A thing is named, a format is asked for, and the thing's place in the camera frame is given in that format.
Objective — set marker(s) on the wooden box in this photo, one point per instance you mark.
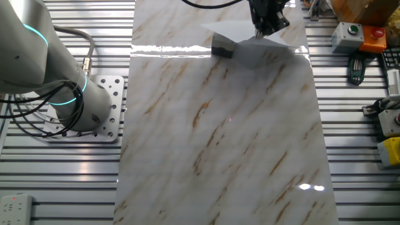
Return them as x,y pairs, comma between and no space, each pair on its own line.
368,11

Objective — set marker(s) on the silver camera on mount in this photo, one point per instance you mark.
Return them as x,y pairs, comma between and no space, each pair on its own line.
373,109

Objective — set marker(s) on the marble pattern table mat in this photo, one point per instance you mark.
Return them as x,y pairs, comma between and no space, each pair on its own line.
175,140

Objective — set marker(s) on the orange box with red button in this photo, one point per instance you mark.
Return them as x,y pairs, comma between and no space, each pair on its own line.
372,43

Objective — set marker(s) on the metal clamp bracket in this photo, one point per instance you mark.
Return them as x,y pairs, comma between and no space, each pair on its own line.
315,11

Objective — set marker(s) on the grey box with red button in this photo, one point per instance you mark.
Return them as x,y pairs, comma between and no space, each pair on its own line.
222,47
389,123

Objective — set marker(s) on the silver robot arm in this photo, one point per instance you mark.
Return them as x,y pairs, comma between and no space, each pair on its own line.
31,56

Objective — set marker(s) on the grey box with green button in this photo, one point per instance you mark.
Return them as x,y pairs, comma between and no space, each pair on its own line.
343,40

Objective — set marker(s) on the white paper sheet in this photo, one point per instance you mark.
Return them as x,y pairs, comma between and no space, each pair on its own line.
237,29

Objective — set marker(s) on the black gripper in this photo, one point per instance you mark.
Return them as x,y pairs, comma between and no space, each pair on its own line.
265,11

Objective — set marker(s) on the black keyboard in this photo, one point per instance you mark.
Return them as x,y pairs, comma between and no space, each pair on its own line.
392,57

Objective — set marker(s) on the yellow button box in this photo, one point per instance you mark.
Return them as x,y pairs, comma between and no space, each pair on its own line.
390,151

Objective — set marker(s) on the yellowish crumpled bag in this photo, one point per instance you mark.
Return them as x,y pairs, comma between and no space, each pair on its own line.
394,29

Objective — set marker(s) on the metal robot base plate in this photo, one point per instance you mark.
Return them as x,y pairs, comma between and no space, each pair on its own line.
114,103

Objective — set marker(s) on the white power strip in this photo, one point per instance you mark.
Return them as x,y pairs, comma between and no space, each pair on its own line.
15,209

